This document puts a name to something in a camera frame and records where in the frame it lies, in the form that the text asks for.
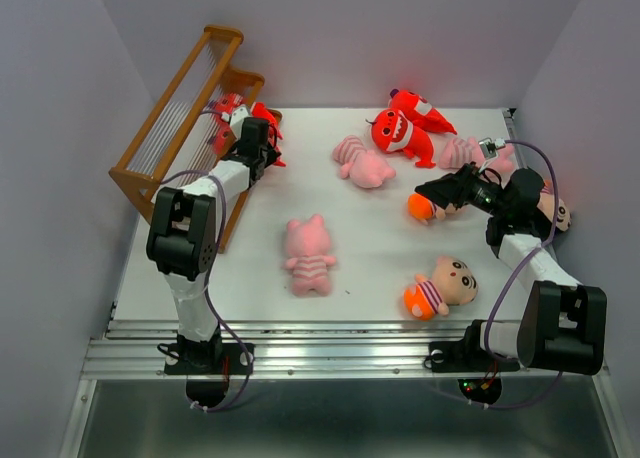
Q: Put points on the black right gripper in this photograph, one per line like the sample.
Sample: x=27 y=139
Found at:
x=454 y=188

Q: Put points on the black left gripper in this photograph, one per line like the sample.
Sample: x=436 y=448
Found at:
x=270 y=155

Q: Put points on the red shark plush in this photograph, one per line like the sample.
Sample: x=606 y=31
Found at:
x=420 y=112
x=392 y=132
x=229 y=102
x=224 y=135

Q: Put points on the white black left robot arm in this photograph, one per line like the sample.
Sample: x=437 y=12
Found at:
x=185 y=237

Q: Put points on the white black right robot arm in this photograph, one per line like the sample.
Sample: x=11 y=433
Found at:
x=563 y=325

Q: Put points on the wooden tiered shelf rack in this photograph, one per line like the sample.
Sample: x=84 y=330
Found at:
x=175 y=134

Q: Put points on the pink striped pig plush right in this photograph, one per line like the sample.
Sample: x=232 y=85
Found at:
x=458 y=152

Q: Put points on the pink striped pig plush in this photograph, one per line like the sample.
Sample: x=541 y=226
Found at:
x=308 y=245
x=363 y=166
x=458 y=152

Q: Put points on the boy doll orange pants middle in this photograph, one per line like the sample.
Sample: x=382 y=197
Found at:
x=426 y=211

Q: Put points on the boy doll orange pants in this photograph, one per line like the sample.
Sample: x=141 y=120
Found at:
x=554 y=208
x=451 y=284
x=426 y=211

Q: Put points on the boy doll orange pants right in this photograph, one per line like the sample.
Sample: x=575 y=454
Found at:
x=554 y=208

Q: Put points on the boy doll orange pants front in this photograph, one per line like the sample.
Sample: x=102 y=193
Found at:
x=451 y=284

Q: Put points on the pink striped pig plush back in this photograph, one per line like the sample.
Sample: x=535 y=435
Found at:
x=363 y=166

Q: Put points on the pink striped pig plush front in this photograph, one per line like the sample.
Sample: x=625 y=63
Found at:
x=308 y=245

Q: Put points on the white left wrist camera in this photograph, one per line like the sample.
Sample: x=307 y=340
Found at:
x=237 y=118

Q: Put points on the aluminium front mounting rail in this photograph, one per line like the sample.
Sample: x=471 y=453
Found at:
x=282 y=350

